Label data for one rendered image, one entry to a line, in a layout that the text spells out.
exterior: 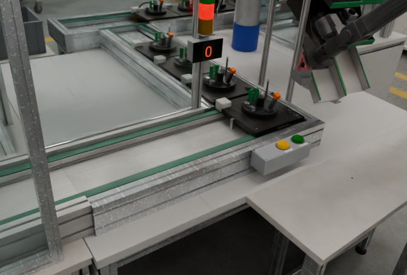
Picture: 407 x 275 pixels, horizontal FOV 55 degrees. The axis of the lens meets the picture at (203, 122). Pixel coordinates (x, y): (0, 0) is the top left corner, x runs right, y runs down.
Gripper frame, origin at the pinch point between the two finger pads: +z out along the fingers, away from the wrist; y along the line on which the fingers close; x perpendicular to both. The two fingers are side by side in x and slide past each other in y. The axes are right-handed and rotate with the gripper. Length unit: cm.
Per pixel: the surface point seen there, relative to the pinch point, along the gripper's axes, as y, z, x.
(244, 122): 21.9, 12.7, 13.9
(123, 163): 66, 17, 21
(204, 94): 26.4, 30.1, -3.8
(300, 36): -4.7, 2.1, -13.4
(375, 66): -134, 82, -29
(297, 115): 1.0, 10.1, 14.9
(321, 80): -15.8, 10.0, 1.9
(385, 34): -141, 71, -48
